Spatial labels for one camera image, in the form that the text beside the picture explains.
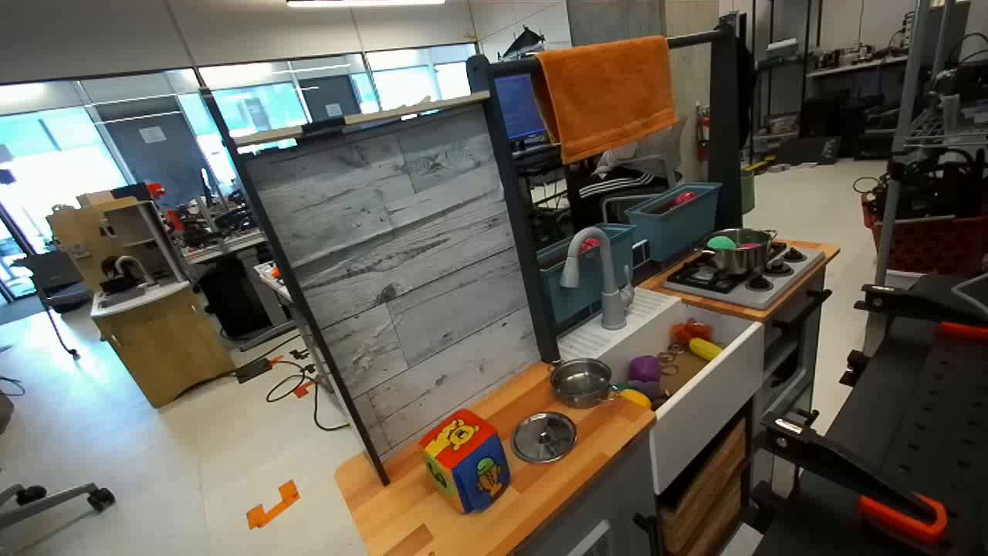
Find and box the orange-handled black clamp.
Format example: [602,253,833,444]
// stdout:
[767,412,950,548]

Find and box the purple toy fruit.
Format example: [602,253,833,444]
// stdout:
[626,355,663,384]

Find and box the orange floor bracket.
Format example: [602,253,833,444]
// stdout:
[243,478,301,532]

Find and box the steel pot on stove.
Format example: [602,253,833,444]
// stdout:
[708,228,774,275]

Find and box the yellow toy lemon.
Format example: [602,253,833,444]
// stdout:
[617,390,651,412]

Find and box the colourful toy cube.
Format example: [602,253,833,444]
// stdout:
[421,409,511,514]

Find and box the grey toy faucet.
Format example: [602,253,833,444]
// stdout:
[559,227,632,332]

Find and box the yellow toy corn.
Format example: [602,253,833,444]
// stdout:
[688,336,722,360]

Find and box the toy stove top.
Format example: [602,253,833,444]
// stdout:
[663,240,826,310]

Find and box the orange towel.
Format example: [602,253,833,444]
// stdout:
[537,34,675,163]

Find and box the steel pan with handles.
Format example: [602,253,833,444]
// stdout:
[549,357,612,409]

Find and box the red perforated basket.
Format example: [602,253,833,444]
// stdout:
[862,183,988,275]

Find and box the white toy sink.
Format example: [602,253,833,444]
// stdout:
[597,298,762,492]

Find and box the wooden cabinet cart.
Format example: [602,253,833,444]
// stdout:
[46,197,234,409]

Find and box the teal storage bin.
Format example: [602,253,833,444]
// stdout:
[626,183,719,263]

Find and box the steel pot lid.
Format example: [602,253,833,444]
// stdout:
[512,412,578,463]

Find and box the grey wood backdrop panel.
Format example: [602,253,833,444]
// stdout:
[243,102,537,458]

